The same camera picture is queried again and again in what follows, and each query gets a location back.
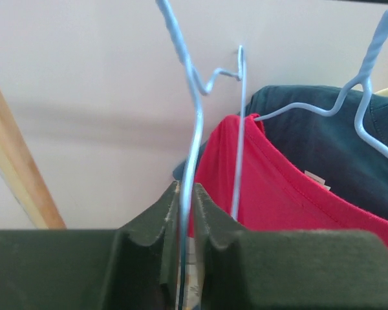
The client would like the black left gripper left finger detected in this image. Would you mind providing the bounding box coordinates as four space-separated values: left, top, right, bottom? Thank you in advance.
0 181 180 309

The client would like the magenta t shirt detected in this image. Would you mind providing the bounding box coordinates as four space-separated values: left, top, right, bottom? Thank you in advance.
195 115 388 246

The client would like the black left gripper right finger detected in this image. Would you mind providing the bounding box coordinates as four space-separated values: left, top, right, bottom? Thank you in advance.
192 184 388 309

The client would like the light blue wire hanger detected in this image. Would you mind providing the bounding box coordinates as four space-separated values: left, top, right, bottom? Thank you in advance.
255 6 388 171
156 1 247 309

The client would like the navy blue t shirt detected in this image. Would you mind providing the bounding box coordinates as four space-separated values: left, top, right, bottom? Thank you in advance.
173 84 388 223

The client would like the wooden clothes rack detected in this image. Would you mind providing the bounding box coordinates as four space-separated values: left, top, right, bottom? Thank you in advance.
0 90 66 229

